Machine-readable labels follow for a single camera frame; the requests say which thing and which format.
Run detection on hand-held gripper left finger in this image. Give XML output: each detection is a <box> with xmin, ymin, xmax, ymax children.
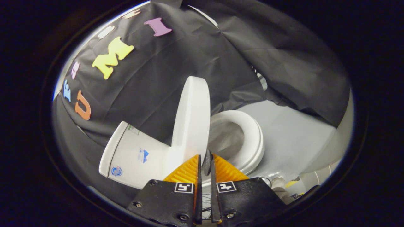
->
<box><xmin>126</xmin><ymin>154</ymin><xmax>202</xmax><ymax>226</ymax></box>

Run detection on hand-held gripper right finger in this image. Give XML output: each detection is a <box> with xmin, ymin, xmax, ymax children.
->
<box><xmin>203</xmin><ymin>150</ymin><xmax>286</xmax><ymax>224</ymax></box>

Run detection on white toilet with tank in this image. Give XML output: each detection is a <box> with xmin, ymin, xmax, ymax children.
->
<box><xmin>99</xmin><ymin>121</ymin><xmax>265</xmax><ymax>189</ymax></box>

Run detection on white toilet seat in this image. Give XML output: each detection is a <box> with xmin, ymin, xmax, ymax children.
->
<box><xmin>208</xmin><ymin>110</ymin><xmax>265</xmax><ymax>176</ymax></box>

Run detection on thin black cables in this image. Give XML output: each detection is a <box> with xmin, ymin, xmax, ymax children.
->
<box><xmin>202</xmin><ymin>193</ymin><xmax>212</xmax><ymax>218</ymax></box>

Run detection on white toilet lid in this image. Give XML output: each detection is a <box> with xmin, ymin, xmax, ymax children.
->
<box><xmin>170</xmin><ymin>76</ymin><xmax>211</xmax><ymax>160</ymax></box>

